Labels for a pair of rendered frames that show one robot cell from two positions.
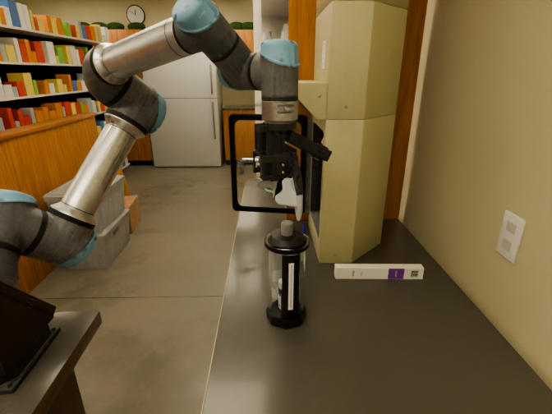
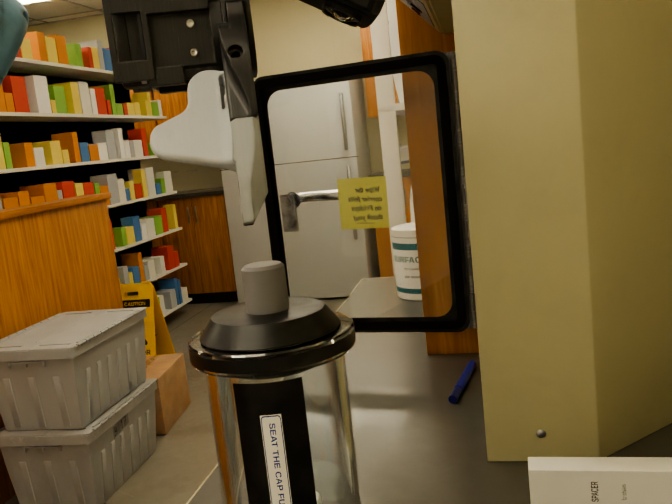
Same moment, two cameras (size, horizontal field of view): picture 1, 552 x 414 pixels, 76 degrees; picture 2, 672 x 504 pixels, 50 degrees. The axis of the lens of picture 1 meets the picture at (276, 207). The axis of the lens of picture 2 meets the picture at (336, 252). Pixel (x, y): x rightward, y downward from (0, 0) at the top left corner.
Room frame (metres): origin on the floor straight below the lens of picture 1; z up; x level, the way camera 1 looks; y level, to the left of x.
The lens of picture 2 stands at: (0.33, -0.18, 1.28)
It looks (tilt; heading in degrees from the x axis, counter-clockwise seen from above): 9 degrees down; 14
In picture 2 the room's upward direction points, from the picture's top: 6 degrees counter-clockwise
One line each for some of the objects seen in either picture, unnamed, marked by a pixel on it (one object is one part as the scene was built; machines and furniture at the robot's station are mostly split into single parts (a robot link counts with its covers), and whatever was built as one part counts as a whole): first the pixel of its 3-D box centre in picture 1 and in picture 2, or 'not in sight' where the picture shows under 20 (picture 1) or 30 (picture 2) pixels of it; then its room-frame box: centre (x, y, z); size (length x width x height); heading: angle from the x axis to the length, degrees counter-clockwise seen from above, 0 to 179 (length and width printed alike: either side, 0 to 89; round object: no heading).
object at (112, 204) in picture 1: (90, 203); (74, 365); (2.81, 1.57, 0.49); 0.60 x 0.42 x 0.33; 1
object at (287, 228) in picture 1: (287, 235); (268, 313); (0.76, -0.03, 1.18); 0.09 x 0.09 x 0.07
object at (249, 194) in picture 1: (268, 165); (358, 201); (1.37, 0.03, 1.19); 0.30 x 0.01 x 0.40; 82
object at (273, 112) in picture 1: (280, 112); not in sight; (0.75, -0.01, 1.46); 0.08 x 0.08 x 0.05
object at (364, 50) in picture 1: (354, 139); (574, 76); (1.20, -0.26, 1.33); 0.32 x 0.25 x 0.77; 1
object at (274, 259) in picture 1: (286, 277); (290, 482); (0.76, -0.03, 1.06); 0.11 x 0.11 x 0.21
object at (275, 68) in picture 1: (278, 71); not in sight; (0.75, -0.01, 1.54); 0.09 x 0.08 x 0.11; 48
